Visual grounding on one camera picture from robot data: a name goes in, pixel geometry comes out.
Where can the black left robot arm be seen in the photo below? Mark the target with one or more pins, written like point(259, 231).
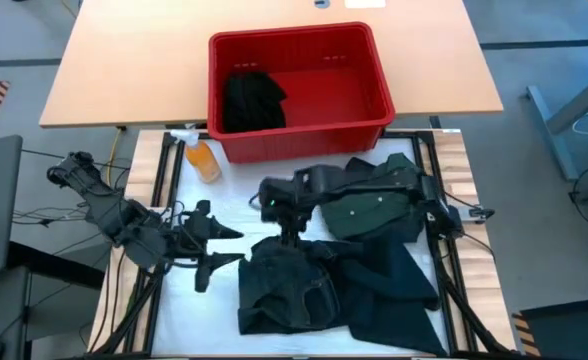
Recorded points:
point(109, 210)

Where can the light wood desk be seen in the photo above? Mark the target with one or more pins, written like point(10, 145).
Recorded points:
point(124, 65)

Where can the white paper sheet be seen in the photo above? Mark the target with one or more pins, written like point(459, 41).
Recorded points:
point(365, 3)

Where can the dark blue jeans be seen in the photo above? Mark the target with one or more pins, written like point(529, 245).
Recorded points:
point(289, 290)

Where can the orange spray bottle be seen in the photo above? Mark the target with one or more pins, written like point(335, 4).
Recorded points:
point(204, 162)

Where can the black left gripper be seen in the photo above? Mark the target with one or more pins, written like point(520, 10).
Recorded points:
point(186, 240)

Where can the black garment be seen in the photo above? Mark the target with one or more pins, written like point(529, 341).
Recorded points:
point(251, 102)

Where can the silver metal bracket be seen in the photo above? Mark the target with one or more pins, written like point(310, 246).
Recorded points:
point(476, 215)

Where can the dark grey shorts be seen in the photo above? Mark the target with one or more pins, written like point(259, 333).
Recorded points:
point(360, 164)

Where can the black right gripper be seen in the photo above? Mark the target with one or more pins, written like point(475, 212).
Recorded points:
point(289, 200)

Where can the red plastic laundry bin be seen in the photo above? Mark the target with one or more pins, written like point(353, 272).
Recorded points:
point(299, 145)

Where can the dark green button shirt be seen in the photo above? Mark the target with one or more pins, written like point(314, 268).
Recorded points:
point(369, 212)

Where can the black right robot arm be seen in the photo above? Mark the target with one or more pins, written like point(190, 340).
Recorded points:
point(354, 182)

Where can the grey metal table leg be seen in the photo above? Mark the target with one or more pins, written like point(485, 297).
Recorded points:
point(569, 110)

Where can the black aluminium table frame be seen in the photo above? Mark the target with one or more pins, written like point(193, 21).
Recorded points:
point(152, 310)

